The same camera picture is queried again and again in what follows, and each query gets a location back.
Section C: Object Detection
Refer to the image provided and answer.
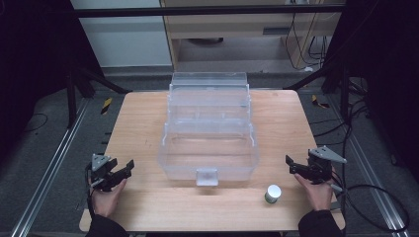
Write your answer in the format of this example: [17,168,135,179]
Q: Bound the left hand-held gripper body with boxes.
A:
[86,153,124,193]

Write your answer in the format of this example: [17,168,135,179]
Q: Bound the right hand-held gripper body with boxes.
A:
[305,145,348,186]

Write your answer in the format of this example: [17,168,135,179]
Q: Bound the person's right hand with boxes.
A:
[293,166,336,212]

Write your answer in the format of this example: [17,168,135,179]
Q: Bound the person's left hand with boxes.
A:
[89,177,128,219]

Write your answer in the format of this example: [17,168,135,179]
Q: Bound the yellow black floor tape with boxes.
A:
[310,94,331,110]
[100,97,114,116]

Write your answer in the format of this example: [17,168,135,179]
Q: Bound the black metal stand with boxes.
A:
[64,58,132,129]
[283,55,352,123]

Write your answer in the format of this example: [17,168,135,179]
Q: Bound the clear plastic storage box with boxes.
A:
[157,71,261,188]

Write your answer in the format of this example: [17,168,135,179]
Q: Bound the black curtain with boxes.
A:
[0,0,105,162]
[324,0,419,182]

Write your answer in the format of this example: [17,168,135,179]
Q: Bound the white cabinet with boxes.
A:
[69,0,174,68]

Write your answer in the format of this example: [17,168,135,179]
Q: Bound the light wooden desk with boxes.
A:
[159,0,346,71]

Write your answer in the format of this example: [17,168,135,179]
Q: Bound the black horizontal bar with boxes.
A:
[72,3,347,19]

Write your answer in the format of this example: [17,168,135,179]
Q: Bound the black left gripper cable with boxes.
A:
[84,162,97,220]

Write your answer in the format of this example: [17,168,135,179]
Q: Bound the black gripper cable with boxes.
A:
[84,162,97,220]
[329,171,411,233]

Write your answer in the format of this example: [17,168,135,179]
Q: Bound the black floor cables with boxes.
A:
[309,77,374,147]

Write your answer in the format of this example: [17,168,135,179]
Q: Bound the aluminium floor rail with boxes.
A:
[9,98,91,237]
[324,93,409,237]

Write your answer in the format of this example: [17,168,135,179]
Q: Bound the black floor cable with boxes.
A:
[23,113,49,133]

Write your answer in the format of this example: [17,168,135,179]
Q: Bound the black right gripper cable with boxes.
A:
[329,171,411,233]

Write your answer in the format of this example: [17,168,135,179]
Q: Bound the black hanging cables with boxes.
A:
[284,0,330,72]

